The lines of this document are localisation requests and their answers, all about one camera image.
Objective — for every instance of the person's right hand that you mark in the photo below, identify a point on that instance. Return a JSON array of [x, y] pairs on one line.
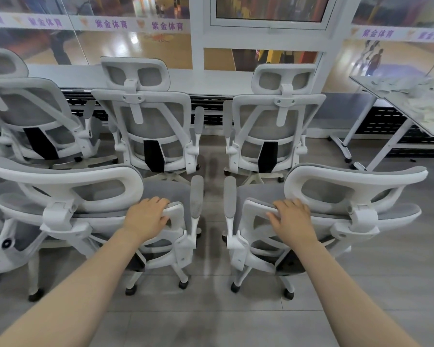
[[294, 224]]

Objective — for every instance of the person's left hand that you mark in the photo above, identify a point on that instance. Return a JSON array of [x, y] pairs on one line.
[[144, 220]]

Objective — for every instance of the person's left thumb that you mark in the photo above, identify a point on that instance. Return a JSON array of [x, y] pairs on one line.
[[164, 218]]

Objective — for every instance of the person's right thumb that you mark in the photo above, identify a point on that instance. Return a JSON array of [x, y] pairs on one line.
[[272, 218]]

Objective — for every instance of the white grey mesh office chair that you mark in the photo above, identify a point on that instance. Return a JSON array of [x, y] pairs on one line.
[[271, 121], [347, 173], [76, 175], [148, 101], [25, 85]]

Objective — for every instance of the person's left forearm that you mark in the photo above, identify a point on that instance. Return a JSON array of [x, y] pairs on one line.
[[68, 285]]

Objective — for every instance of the person's right forearm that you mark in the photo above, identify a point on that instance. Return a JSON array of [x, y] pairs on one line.
[[347, 296]]

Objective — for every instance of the white window ledge counter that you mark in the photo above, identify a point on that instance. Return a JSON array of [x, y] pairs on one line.
[[202, 77]]

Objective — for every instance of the white folding table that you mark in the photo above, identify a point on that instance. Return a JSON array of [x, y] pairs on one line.
[[394, 104]]

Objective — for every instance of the pile of white cloths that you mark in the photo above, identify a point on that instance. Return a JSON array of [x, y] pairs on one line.
[[419, 95]]

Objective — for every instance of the frosted stripe with purple print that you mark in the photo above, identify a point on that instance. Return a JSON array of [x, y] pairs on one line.
[[108, 24], [401, 34]]

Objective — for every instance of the white window frame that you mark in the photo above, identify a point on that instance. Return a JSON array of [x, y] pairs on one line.
[[275, 24]]

